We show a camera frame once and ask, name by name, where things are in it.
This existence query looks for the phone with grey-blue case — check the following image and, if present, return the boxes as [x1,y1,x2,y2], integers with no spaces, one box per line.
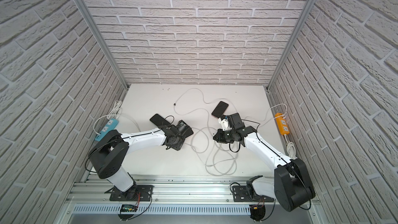
[150,114,171,128]

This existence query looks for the white USB-C charging cable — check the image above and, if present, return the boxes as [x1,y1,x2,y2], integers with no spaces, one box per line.
[189,103,288,177]

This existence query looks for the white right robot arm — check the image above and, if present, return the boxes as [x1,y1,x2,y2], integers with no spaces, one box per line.
[213,113,316,212]

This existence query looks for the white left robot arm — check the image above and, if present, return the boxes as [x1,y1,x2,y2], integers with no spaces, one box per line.
[88,120,193,193]

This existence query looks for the phone with salmon pink case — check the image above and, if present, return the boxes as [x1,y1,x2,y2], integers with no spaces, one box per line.
[211,101,229,119]

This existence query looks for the orange power strip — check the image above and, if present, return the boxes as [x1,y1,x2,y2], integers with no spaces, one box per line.
[275,113,290,136]

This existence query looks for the teal power strip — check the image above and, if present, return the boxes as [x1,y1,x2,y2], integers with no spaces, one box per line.
[94,118,119,142]

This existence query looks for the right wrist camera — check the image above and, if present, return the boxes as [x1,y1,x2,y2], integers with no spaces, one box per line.
[218,115,232,131]

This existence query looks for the white cable with lilac tint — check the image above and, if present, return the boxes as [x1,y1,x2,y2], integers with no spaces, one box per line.
[172,88,240,122]

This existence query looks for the white power strip cord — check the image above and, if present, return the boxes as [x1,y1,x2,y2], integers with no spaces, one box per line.
[282,133,304,166]

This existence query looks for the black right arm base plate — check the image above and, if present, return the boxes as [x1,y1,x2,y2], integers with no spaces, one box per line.
[230,182,275,203]

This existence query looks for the aluminium front rail frame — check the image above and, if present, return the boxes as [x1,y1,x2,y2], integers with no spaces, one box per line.
[56,174,326,224]

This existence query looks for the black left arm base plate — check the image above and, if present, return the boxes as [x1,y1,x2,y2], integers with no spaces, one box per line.
[105,185,154,202]

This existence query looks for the aluminium corner post right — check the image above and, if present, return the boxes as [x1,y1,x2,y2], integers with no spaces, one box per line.
[266,0,317,93]

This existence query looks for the aluminium corner post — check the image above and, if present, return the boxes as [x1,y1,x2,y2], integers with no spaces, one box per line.
[73,0,129,91]
[266,0,317,93]

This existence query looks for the aluminium corner post left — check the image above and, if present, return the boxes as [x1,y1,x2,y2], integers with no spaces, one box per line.
[73,0,129,91]

